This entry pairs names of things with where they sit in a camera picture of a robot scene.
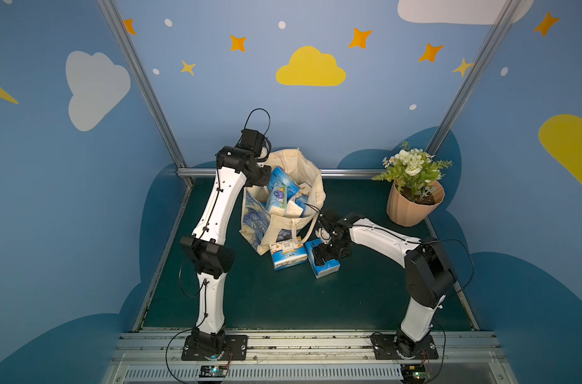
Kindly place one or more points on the controller board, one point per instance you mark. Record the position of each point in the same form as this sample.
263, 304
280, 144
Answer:
414, 374
213, 372

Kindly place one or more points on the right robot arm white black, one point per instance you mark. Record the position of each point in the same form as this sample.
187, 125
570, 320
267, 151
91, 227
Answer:
429, 272

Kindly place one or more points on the aluminium frame post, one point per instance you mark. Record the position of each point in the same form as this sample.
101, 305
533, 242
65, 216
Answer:
116, 24
493, 40

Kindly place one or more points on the light blue tissue box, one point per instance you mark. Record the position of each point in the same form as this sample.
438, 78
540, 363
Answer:
277, 201

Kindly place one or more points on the cream canvas tote bag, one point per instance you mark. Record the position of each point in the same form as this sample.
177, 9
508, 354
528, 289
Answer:
260, 228

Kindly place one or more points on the left controller board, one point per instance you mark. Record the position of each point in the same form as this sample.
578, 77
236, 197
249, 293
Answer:
213, 372

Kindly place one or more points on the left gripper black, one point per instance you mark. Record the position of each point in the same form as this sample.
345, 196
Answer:
264, 175

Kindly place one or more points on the left aluminium frame post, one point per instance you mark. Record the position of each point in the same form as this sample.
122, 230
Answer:
116, 24

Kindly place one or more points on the right aluminium frame post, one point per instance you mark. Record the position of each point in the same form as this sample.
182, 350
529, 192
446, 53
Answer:
493, 40

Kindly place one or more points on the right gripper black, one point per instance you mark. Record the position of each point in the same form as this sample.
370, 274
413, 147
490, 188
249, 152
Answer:
328, 247

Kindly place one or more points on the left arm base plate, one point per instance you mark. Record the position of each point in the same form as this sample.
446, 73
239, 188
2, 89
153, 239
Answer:
233, 346

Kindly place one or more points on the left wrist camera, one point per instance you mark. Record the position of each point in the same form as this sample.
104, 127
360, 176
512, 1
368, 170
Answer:
266, 150

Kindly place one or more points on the floral tissue pack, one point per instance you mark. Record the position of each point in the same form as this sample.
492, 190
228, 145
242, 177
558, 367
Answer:
287, 254
295, 209

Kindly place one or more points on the aluminium front rail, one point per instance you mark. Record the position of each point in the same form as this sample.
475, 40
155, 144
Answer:
155, 356

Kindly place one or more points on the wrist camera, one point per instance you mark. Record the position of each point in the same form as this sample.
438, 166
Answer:
327, 225
266, 150

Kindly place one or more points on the right controller board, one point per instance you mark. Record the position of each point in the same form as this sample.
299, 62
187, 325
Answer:
414, 374

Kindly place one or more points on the blue tissue pack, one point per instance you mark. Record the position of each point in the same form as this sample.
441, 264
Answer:
278, 176
302, 196
321, 258

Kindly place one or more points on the rear aluminium frame bar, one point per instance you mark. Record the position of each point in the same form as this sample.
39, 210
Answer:
325, 173

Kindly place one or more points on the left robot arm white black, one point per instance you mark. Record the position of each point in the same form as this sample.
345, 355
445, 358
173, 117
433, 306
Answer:
237, 167

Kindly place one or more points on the pink pot with flowers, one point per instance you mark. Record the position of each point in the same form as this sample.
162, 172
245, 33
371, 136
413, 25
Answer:
415, 190

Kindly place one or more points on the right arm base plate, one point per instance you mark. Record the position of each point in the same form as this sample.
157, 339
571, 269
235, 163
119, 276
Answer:
387, 346

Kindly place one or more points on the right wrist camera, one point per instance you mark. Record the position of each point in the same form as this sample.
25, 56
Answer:
327, 225

